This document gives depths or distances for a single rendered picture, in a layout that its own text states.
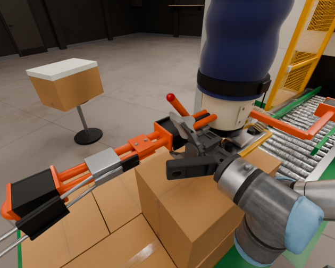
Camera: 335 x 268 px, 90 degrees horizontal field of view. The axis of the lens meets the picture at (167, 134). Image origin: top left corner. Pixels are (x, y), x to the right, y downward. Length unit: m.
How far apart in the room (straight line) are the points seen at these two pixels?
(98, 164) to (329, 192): 0.49
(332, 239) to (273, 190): 1.80
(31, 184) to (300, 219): 0.48
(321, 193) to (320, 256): 1.53
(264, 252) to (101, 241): 0.85
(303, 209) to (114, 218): 0.98
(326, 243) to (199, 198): 1.52
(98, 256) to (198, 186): 0.64
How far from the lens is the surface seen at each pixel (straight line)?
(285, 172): 1.60
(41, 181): 0.43
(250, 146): 0.69
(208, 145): 0.42
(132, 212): 1.15
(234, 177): 0.37
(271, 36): 0.55
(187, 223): 0.66
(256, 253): 0.46
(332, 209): 0.49
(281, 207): 0.36
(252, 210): 0.37
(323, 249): 2.05
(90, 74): 2.33
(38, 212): 0.38
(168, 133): 0.45
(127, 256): 1.06
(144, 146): 0.44
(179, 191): 0.72
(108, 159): 0.42
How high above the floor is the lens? 1.54
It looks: 37 degrees down
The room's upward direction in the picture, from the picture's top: straight up
